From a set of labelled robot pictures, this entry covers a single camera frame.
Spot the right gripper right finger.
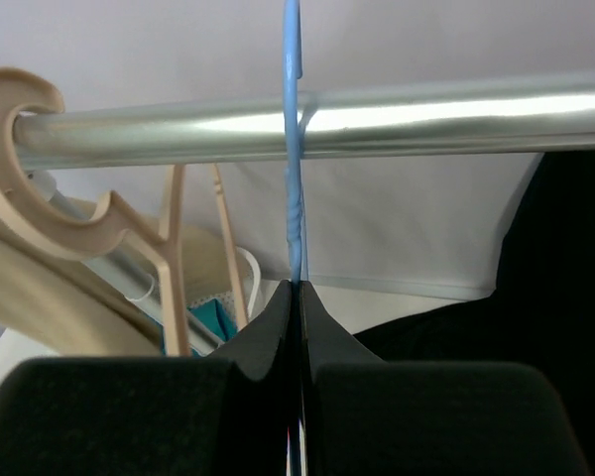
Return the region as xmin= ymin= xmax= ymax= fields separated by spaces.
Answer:
xmin=298 ymin=282 xmax=589 ymax=475

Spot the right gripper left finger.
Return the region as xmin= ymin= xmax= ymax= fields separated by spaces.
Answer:
xmin=0 ymin=282 xmax=292 ymax=475

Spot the teal t shirt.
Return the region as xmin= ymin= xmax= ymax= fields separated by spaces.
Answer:
xmin=186 ymin=297 xmax=238 ymax=357

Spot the beige wooden hanger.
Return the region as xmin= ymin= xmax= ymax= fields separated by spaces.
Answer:
xmin=0 ymin=67 xmax=190 ymax=356

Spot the black t shirt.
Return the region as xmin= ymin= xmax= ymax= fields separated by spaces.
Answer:
xmin=358 ymin=151 xmax=595 ymax=474

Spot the blue wire hanger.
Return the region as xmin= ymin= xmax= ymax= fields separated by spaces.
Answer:
xmin=283 ymin=0 xmax=308 ymax=286

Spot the white perforated plastic basket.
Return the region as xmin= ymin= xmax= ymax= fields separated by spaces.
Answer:
xmin=188 ymin=247 xmax=265 ymax=329

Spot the metal clothes rack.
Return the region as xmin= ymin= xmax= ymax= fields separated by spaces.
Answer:
xmin=12 ymin=68 xmax=595 ymax=356

